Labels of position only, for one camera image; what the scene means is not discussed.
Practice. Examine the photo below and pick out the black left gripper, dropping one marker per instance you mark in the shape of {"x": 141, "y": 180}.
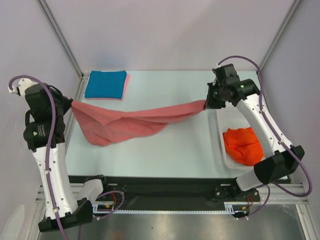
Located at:
{"x": 67, "y": 102}

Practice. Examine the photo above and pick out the folded light pink t shirt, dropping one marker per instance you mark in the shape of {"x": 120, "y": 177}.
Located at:
{"x": 116, "y": 99}

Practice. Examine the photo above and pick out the white plastic basket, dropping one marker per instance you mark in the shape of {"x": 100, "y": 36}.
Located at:
{"x": 231, "y": 118}

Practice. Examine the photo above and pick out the salmon pink t shirt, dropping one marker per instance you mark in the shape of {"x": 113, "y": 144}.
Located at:
{"x": 103, "y": 127}

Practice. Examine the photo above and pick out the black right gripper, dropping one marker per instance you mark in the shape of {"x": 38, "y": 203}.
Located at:
{"x": 211, "y": 98}

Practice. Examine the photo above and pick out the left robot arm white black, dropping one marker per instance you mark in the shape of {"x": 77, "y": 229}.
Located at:
{"x": 44, "y": 135}

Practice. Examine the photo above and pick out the aluminium frame post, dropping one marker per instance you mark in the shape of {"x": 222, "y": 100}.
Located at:
{"x": 289, "y": 16}
{"x": 53, "y": 23}

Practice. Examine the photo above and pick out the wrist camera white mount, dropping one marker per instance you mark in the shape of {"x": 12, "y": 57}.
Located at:
{"x": 217, "y": 66}
{"x": 22, "y": 85}

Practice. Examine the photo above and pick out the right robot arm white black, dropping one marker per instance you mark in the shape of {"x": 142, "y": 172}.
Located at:
{"x": 281, "y": 157}

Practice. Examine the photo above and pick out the right aluminium frame post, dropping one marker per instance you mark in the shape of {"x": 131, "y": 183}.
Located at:
{"x": 289, "y": 16}

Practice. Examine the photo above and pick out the orange t shirt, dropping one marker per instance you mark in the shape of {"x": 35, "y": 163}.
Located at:
{"x": 243, "y": 146}

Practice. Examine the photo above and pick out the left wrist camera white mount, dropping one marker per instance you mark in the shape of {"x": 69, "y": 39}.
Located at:
{"x": 22, "y": 85}

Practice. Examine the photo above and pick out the white round object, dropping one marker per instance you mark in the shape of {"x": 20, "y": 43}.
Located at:
{"x": 14, "y": 224}

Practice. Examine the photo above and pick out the left aluminium frame post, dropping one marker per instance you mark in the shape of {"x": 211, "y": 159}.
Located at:
{"x": 53, "y": 23}

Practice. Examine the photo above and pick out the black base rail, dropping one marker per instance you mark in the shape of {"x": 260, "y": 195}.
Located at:
{"x": 169, "y": 194}

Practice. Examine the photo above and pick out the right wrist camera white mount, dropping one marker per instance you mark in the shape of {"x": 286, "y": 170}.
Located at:
{"x": 217, "y": 66}

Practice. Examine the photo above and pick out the folded blue t shirt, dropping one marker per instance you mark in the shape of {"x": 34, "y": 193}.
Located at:
{"x": 105, "y": 84}

